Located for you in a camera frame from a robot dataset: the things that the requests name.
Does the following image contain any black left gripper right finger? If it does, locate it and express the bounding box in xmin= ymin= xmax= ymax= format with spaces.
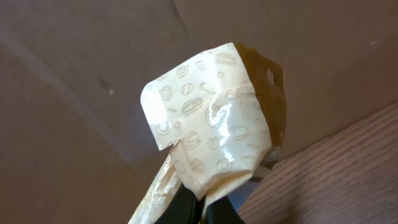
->
xmin=206 ymin=196 xmax=245 ymax=224

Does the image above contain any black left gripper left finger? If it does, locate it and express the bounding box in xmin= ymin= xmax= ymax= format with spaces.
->
xmin=155 ymin=184 xmax=204 ymax=224

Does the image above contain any brown snack packet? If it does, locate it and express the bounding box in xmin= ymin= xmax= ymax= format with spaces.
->
xmin=131 ymin=43 xmax=287 ymax=223

